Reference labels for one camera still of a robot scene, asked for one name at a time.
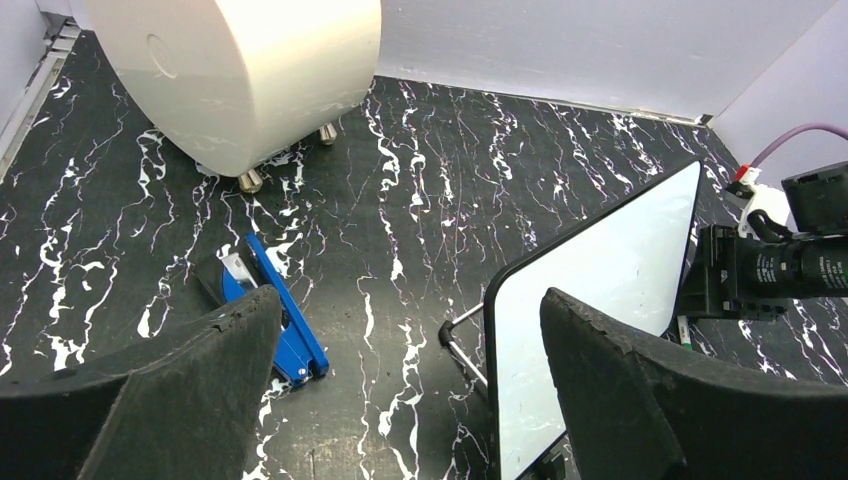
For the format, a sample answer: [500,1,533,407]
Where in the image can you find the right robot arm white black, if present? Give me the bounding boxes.
[675,162,847,321]

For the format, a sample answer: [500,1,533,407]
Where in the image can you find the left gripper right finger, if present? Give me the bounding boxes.
[540,288,847,479]

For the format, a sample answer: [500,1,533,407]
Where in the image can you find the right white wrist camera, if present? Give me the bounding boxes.
[724,164,791,243]

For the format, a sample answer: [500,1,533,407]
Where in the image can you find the small white whiteboard black frame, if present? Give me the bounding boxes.
[478,159,703,479]

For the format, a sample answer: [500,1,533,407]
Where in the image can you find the white cylindrical drum container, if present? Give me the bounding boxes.
[85,0,382,193]

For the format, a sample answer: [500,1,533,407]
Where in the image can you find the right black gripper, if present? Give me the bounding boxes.
[675,225,788,321]

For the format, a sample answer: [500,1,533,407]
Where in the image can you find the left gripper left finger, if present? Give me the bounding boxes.
[1,286,282,479]

